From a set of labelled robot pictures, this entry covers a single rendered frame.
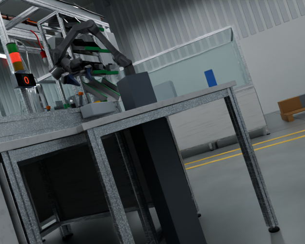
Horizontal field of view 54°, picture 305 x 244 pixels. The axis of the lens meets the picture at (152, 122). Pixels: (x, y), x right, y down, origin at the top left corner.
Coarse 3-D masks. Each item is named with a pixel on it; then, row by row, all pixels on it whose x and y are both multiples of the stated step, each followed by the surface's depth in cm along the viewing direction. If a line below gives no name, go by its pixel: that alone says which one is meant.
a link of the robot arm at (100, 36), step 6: (90, 30) 165; (96, 30) 166; (96, 36) 167; (102, 36) 167; (102, 42) 167; (108, 42) 167; (108, 48) 167; (114, 48) 167; (114, 54) 166; (120, 54) 165; (114, 60) 166
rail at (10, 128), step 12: (72, 108) 142; (0, 120) 105; (12, 120) 110; (24, 120) 116; (36, 120) 120; (48, 120) 126; (60, 120) 132; (72, 120) 139; (84, 120) 148; (0, 132) 104; (12, 132) 108; (24, 132) 113; (36, 132) 118; (48, 132) 124
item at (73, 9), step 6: (42, 0) 260; (48, 0) 268; (54, 0) 276; (60, 6) 281; (66, 6) 291; (72, 6) 300; (78, 12) 306; (84, 12) 318; (96, 18) 337; (18, 24) 297; (24, 24) 304; (36, 30) 317
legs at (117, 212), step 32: (224, 96) 162; (96, 128) 124; (160, 128) 162; (96, 160) 122; (160, 160) 159; (256, 160) 164; (160, 192) 159; (256, 192) 166; (128, 224) 124; (192, 224) 162
